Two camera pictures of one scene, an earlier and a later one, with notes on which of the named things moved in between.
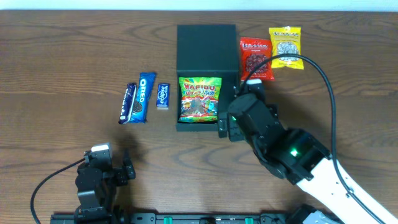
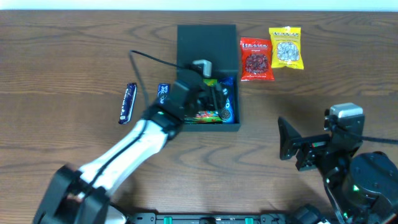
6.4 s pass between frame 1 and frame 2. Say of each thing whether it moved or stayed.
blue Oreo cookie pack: moved
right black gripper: moved
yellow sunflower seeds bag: stayed
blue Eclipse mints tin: stayed
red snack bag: stayed
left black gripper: moved
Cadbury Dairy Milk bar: stayed
